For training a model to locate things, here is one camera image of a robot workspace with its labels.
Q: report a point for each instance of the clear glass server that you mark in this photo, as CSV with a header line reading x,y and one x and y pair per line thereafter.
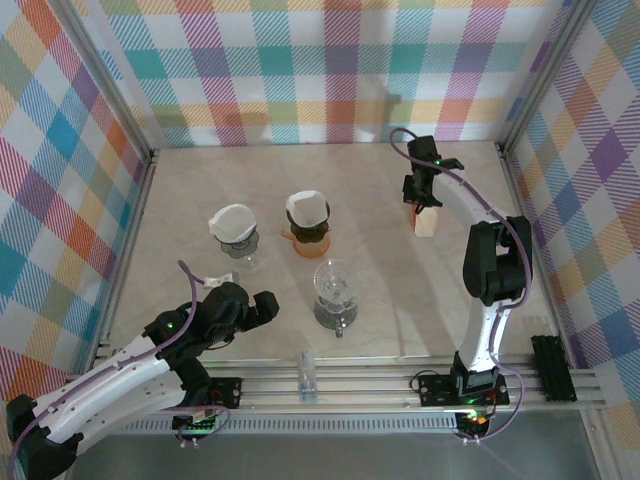
x,y
255,262

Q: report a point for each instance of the grey plastic dripper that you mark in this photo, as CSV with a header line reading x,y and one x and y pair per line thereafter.
x,y
240,246

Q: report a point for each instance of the white paper coffee filter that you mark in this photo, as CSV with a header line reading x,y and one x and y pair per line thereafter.
x,y
230,222
305,207

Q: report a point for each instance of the orange glass pitcher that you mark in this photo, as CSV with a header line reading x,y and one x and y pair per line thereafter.
x,y
312,250

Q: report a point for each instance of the grey glass pitcher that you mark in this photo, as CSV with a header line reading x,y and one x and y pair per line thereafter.
x,y
335,317

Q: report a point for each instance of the green plastic dripper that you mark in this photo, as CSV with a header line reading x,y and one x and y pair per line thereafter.
x,y
307,231

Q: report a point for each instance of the clear glass cup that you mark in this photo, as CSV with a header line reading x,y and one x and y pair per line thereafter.
x,y
336,280

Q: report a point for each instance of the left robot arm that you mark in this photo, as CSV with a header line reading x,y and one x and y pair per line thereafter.
x,y
110,395

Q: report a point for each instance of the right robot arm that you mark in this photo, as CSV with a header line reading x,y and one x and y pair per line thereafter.
x,y
482,345

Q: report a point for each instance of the small clear plastic bottle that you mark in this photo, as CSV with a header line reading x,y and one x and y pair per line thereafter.
x,y
308,380

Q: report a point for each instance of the black ribbed block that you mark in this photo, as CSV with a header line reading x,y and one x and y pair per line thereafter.
x,y
550,370

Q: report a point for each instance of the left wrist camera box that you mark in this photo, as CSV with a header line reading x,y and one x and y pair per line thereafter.
x,y
220,280

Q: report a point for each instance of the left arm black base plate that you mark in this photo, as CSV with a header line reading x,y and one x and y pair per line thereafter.
x,y
227,392

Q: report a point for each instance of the aluminium side rail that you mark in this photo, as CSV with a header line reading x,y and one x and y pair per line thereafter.
x,y
512,185
127,250

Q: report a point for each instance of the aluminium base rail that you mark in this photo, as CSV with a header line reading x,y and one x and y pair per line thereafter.
x,y
350,385

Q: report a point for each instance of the aluminium frame post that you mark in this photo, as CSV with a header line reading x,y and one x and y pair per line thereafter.
x,y
121,95
543,75

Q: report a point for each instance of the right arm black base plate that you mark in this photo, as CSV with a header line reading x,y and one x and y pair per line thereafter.
x,y
435,390

